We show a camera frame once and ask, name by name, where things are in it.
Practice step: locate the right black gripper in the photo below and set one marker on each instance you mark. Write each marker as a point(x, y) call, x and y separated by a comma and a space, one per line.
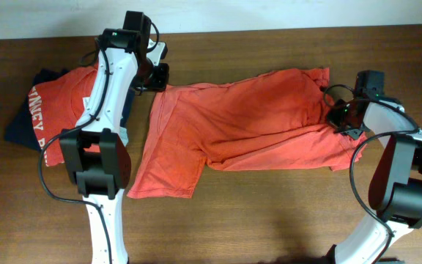
point(332, 119)

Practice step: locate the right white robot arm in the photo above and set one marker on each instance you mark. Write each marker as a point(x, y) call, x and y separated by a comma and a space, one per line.
point(394, 205)

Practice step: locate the folded orange printed t-shirt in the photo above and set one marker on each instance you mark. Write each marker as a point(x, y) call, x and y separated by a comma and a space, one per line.
point(58, 99)

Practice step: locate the folded grey garment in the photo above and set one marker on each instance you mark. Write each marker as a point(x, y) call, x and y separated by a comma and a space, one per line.
point(123, 135)

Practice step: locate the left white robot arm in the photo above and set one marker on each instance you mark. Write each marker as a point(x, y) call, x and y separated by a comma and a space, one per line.
point(95, 157)

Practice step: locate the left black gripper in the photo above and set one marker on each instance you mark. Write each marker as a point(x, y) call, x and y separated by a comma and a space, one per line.
point(160, 83)

